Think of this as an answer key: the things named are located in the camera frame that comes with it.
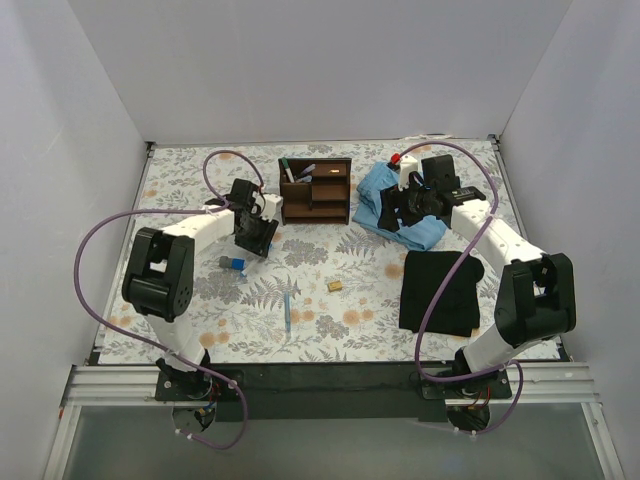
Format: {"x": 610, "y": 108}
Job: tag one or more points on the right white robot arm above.
{"x": 536, "y": 296}

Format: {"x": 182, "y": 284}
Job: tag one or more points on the aluminium frame rail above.
{"x": 332, "y": 421}

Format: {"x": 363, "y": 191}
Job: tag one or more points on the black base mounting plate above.
{"x": 318, "y": 391}

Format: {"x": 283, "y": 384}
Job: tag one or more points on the dark wooden desk organizer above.
{"x": 324, "y": 200}

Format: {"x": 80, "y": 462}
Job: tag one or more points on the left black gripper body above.
{"x": 257, "y": 235}

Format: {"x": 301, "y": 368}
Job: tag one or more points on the floral patterned table mat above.
{"x": 242, "y": 319}

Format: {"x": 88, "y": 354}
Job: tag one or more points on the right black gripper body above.
{"x": 396, "y": 210}

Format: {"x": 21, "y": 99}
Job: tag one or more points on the dark blue pen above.
{"x": 306, "y": 172}

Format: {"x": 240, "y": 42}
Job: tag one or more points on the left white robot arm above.
{"x": 159, "y": 277}

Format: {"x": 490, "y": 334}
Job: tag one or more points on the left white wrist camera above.
{"x": 269, "y": 205}

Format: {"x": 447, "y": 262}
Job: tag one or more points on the small yellow eraser block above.
{"x": 335, "y": 286}

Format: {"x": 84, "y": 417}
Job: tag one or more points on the green capped white marker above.
{"x": 287, "y": 169}

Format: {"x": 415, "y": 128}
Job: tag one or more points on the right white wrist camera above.
{"x": 403, "y": 165}

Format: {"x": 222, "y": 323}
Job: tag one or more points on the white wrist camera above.
{"x": 403, "y": 165}
{"x": 269, "y": 205}

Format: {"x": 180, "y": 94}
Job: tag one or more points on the light blue pen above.
{"x": 287, "y": 312}

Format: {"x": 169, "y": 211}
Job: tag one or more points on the light blue folded shorts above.
{"x": 372, "y": 215}

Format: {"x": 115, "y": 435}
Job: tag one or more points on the blue capped white marker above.
{"x": 252, "y": 266}

